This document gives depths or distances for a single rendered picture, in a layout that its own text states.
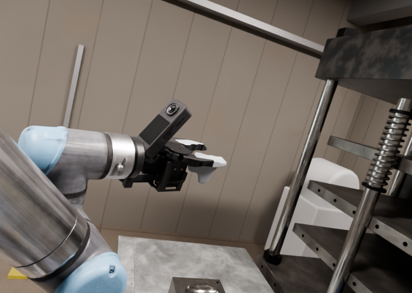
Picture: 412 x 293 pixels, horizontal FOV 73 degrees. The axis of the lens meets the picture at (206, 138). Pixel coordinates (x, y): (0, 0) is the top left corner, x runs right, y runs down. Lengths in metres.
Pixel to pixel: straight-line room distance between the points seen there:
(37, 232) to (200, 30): 2.71
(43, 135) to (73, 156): 0.04
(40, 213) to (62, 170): 0.13
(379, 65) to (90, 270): 1.20
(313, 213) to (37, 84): 2.76
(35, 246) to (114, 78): 2.53
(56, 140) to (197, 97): 2.52
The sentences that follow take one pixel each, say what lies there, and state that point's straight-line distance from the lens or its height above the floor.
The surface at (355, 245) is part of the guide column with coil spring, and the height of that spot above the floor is 1.16.
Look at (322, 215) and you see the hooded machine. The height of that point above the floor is 0.77.
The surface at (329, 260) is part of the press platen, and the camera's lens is 1.45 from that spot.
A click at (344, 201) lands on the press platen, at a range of 1.39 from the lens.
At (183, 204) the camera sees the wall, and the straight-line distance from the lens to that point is 3.17.
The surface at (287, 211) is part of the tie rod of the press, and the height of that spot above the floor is 1.09.
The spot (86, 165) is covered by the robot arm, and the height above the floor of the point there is 1.43.
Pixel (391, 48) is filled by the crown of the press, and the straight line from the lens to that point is 1.30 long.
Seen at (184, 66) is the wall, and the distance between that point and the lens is 2.84.
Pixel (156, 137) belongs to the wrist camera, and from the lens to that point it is 0.48.
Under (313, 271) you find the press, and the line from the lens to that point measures 1.83.
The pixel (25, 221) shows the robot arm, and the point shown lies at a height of 1.43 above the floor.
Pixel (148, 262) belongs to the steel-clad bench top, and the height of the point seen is 0.80.
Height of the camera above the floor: 1.57
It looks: 9 degrees down
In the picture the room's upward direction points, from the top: 16 degrees clockwise
